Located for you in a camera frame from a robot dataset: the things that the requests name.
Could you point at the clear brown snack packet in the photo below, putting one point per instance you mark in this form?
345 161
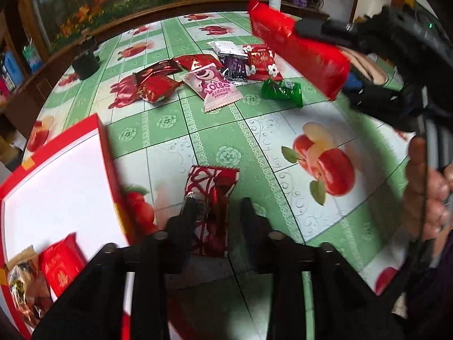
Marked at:
24 287

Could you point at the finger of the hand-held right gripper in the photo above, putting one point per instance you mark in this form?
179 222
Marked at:
318 28
382 102

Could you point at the red white flower snack packet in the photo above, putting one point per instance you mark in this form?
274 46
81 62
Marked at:
262 62

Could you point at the blue jug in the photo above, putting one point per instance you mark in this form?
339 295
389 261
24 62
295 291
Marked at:
12 69

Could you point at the red gift box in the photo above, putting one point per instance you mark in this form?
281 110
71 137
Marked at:
53 184

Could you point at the pink bear snack packet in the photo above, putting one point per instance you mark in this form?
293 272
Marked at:
212 88

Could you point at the dark brown snack packet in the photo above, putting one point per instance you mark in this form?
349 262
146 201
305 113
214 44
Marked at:
155 71

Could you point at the green fruit print tablecloth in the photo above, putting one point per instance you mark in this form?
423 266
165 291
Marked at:
247 141

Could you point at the person's right hand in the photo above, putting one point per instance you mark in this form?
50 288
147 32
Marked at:
431 198

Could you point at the red white patterned snack packet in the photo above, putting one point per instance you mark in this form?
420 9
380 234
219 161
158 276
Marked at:
216 191

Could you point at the glossy red snack packet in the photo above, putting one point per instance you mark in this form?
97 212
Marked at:
193 62
159 90

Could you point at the dark purple snack packet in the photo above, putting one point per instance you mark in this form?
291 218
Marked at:
233 69

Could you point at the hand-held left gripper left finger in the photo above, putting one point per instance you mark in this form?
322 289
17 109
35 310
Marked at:
187 216

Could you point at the long red snack packet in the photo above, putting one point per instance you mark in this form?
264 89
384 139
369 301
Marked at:
300 56

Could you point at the black cylinder container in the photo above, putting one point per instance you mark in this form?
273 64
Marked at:
85 65

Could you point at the person's right forearm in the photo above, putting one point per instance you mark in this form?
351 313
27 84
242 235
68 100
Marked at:
431 290

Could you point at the white heart print snack packet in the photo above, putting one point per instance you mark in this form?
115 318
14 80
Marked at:
226 46

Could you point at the red gold print snack packet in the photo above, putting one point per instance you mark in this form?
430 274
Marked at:
60 269

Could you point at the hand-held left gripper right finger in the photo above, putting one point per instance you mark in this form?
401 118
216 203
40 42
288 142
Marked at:
249 219

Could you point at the green snack packet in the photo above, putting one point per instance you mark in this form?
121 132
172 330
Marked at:
281 92

